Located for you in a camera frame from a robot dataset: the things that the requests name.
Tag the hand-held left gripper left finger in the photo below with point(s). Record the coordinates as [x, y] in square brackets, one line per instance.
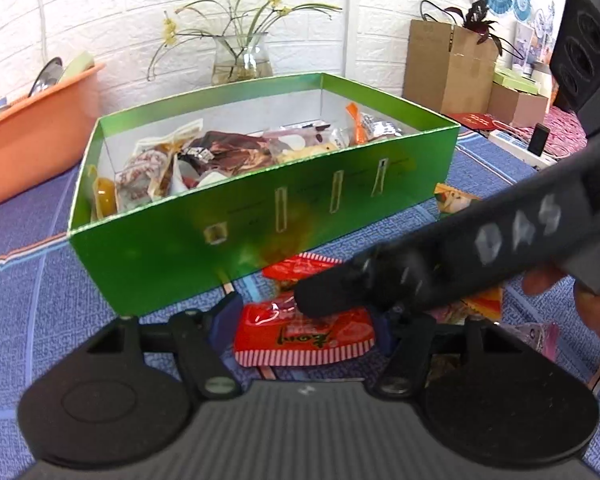
[227, 322]

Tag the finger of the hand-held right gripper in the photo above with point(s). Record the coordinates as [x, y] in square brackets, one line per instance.
[340, 292]

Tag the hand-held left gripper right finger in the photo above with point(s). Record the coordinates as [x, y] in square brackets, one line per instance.
[384, 335]

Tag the green cardboard box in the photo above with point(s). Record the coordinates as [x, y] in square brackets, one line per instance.
[180, 240]

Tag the orange yellow picture snack packet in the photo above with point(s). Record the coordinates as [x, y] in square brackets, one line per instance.
[455, 200]

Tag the white power strip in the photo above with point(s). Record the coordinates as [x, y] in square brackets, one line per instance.
[515, 147]

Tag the orange striped snack packet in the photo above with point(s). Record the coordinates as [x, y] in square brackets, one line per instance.
[482, 305]

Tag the black charger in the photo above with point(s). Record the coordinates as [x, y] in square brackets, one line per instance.
[538, 139]

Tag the pink patterned cloth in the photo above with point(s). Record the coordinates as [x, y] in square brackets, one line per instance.
[570, 130]

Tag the red envelope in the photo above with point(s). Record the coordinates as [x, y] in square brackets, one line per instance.
[477, 121]

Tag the small brown cardboard box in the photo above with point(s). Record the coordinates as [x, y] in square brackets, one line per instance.
[517, 105]

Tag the light green box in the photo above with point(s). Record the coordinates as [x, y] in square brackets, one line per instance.
[522, 80]

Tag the pale pink clear snack packet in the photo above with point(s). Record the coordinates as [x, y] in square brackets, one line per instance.
[300, 132]

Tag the white red printed snack packet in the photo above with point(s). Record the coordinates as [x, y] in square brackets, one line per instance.
[142, 180]

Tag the black shiny snack packet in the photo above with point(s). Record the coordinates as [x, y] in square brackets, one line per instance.
[197, 157]

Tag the large brown cardboard box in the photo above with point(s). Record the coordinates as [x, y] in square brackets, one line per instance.
[447, 70]

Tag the blue checked tablecloth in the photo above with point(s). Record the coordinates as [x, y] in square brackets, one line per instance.
[30, 270]

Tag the purple leafed plant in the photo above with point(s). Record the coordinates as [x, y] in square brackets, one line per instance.
[477, 20]

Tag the glass vase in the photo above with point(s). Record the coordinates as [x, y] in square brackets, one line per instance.
[242, 62]

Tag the orange plastic basin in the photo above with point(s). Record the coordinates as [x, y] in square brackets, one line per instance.
[35, 145]

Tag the yellow flowered plant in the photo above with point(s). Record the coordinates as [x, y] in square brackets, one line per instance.
[240, 15]

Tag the green plate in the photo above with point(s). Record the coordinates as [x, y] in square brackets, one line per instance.
[77, 66]

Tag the metal bowl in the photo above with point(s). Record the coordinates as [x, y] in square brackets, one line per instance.
[45, 77]

